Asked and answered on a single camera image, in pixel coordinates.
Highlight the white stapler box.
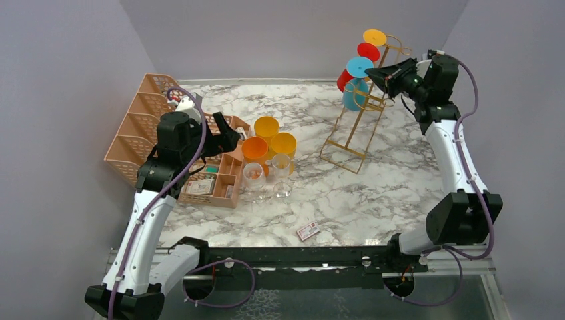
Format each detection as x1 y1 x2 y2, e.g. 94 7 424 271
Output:
185 179 215 195

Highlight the gold wire wine glass rack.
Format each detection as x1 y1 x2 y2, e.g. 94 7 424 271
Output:
319 33 412 173

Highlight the white blue stapler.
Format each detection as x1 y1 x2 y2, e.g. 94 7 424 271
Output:
235 127 247 141

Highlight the purple cable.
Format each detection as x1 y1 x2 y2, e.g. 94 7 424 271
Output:
107 87 257 320
381 51 496 308

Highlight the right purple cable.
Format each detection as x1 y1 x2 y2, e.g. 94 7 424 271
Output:
381 51 496 308

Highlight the clear wine glass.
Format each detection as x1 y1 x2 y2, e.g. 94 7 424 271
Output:
271 153 293 199
243 163 267 203

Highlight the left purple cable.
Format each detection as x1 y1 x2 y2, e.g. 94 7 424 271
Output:
107 87 257 320

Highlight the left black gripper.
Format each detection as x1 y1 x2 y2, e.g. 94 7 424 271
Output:
181 111 241 165

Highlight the orange plastic wine glass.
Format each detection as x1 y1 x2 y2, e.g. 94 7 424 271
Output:
241 137 269 177

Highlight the red white box in organizer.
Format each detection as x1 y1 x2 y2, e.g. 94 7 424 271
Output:
225 185 235 199

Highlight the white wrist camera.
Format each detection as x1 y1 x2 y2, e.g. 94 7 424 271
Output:
416 49 445 77
175 95 202 124

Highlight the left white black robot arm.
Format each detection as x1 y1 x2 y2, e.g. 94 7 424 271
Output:
84 111 240 319

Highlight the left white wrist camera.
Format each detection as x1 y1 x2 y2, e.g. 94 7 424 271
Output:
175 95 202 124

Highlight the red plastic wine glass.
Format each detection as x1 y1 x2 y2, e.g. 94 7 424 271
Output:
336 42 380 92

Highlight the blue plastic wine glass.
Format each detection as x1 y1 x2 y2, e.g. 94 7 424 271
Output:
342 57 374 111

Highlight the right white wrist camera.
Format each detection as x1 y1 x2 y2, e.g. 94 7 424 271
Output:
416 49 445 77

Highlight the red white staples box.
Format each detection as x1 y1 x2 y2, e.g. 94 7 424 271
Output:
296 221 320 241

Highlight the yellow plastic wine glass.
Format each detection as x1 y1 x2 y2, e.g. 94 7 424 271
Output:
253 116 279 145

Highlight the yellow wine glass top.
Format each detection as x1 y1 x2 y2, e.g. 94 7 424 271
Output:
362 29 388 47

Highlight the peach plastic file organizer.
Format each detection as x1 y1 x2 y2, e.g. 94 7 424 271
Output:
104 73 251 208

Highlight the teal grey correction tape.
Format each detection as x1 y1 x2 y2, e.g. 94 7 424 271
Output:
203 165 219 173

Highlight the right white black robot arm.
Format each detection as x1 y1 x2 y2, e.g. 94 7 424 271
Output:
364 52 503 271

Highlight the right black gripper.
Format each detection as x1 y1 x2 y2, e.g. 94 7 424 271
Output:
364 57 429 103

